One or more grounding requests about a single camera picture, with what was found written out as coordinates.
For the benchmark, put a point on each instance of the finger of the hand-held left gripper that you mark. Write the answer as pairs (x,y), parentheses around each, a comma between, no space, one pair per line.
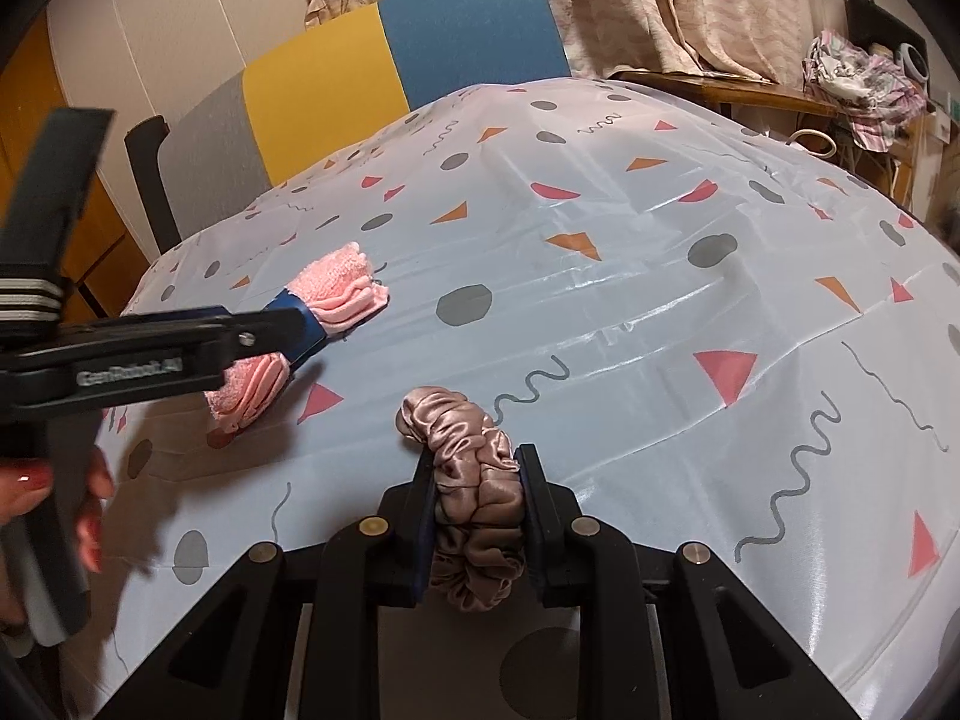
(300,326)

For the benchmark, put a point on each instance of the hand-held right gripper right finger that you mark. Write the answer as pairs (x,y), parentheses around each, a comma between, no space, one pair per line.
(536,525)

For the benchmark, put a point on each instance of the wooden desk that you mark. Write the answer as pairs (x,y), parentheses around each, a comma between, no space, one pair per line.
(750,90)

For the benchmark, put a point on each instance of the person's left hand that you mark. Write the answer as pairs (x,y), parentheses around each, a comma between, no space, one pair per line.
(96,487)

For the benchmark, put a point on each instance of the pink satin scrunchie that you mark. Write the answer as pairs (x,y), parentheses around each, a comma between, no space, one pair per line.
(472,480)

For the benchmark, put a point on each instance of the grey yellow blue chair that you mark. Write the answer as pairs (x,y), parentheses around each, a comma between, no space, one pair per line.
(315,105)

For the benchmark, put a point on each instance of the wooden wardrobe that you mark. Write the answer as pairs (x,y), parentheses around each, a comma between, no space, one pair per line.
(34,75)

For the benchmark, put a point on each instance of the pile of striped clothes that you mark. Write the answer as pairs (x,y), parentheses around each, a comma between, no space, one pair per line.
(862,82)

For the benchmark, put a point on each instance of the pink towel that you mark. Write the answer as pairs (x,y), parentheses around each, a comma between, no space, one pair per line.
(345,292)

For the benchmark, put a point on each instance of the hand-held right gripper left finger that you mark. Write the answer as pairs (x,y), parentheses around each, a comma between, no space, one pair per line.
(427,517)

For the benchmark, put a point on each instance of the beige patterned curtain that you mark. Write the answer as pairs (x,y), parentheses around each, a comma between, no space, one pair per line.
(675,0)

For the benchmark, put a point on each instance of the patterned plastic tablecloth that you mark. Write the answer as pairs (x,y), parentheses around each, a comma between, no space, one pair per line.
(600,315)

